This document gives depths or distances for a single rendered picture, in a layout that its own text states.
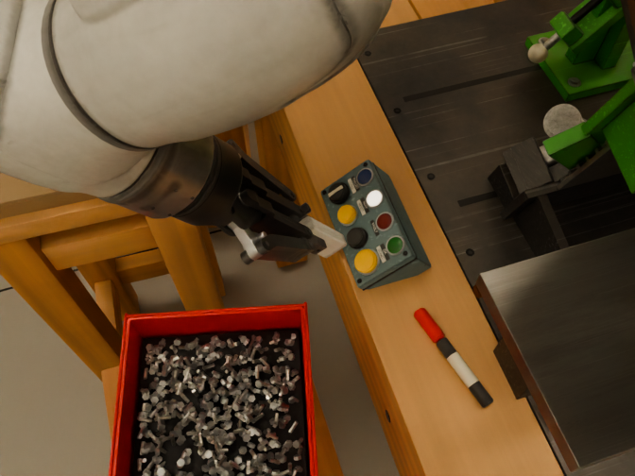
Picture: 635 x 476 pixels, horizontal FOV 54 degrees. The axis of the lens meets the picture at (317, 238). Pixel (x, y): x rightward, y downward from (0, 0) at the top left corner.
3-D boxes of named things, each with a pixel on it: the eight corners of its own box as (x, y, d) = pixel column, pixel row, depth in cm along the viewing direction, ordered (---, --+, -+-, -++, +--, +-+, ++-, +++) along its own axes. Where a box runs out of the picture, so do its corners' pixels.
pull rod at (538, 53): (530, 69, 90) (543, 38, 85) (522, 56, 92) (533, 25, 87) (564, 60, 91) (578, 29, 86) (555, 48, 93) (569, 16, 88)
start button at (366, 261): (362, 278, 74) (357, 276, 73) (353, 258, 75) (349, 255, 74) (382, 266, 73) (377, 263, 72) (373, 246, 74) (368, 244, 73)
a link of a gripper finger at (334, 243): (310, 220, 62) (312, 227, 62) (345, 239, 68) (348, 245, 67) (287, 235, 63) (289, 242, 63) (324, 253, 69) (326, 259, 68)
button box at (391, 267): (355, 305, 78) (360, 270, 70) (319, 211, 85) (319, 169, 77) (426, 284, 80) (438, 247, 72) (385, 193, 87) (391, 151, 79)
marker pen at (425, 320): (492, 402, 68) (496, 399, 67) (481, 410, 68) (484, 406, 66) (422, 310, 74) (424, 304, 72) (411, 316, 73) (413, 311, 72)
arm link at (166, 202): (88, 223, 44) (151, 245, 49) (177, 152, 41) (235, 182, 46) (74, 129, 49) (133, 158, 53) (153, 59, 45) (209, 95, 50)
